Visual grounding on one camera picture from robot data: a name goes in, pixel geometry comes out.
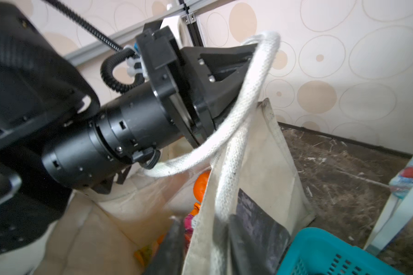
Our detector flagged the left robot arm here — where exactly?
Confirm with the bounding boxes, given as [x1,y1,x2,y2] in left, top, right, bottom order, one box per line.
[0,1,257,275]

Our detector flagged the orange tangerine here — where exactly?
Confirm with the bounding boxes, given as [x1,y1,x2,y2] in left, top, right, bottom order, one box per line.
[193,170,211,203]

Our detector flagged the left Foxs candy packet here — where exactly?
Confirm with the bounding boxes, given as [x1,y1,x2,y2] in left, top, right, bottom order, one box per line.
[389,157,413,199]

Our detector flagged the pink orange snack packet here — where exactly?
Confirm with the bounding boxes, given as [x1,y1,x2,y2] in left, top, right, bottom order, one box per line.
[184,202,201,249]

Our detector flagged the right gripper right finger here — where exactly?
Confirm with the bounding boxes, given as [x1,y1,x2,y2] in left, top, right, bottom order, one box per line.
[228,214,291,275]

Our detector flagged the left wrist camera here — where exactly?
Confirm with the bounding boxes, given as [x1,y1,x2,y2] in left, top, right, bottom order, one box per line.
[125,16,192,77]

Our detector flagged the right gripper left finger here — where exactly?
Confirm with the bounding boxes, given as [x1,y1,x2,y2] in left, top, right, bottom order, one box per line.
[142,216,185,275]

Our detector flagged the white wooden shelf rack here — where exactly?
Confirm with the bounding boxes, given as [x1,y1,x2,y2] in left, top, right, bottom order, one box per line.
[364,187,413,256]

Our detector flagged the teal plastic basket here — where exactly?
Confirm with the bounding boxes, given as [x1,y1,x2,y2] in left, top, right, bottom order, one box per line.
[277,228,401,275]

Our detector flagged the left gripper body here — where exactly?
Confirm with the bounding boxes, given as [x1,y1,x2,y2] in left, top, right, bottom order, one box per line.
[136,27,257,149]

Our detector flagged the white canvas grocery bag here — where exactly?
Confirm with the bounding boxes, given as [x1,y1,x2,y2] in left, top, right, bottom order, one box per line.
[35,32,314,275]

